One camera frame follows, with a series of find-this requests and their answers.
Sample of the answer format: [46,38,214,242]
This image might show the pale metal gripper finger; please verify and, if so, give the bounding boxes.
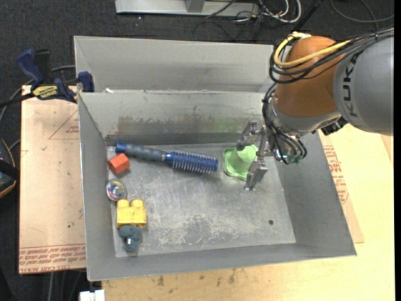
[236,120,261,152]
[244,161,269,191]

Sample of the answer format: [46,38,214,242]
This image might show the light green cone toy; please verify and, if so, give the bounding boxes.
[222,144,259,182]

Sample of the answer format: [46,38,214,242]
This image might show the grey metal bin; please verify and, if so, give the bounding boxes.
[73,35,357,282]

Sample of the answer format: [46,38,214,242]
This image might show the blue hairbrush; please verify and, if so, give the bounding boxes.
[115,141,219,175]

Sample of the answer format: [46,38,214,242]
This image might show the yellow toy building block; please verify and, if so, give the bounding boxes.
[116,199,148,230]

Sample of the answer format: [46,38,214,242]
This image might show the orange-red cube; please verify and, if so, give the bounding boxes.
[107,153,131,175]

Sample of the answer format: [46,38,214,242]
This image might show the dark grey-blue lumpy toy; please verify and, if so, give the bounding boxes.
[118,225,143,253]

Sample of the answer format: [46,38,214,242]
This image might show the shiny clear ball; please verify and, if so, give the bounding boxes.
[105,179,128,201]

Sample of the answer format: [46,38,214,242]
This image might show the brown cardboard board, red print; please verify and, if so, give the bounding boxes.
[18,85,365,275]

